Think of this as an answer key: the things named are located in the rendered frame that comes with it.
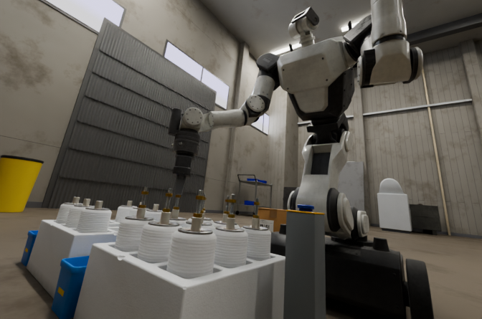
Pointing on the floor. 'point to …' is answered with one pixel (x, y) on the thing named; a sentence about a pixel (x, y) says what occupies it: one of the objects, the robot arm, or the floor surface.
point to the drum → (16, 181)
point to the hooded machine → (394, 208)
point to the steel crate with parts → (425, 218)
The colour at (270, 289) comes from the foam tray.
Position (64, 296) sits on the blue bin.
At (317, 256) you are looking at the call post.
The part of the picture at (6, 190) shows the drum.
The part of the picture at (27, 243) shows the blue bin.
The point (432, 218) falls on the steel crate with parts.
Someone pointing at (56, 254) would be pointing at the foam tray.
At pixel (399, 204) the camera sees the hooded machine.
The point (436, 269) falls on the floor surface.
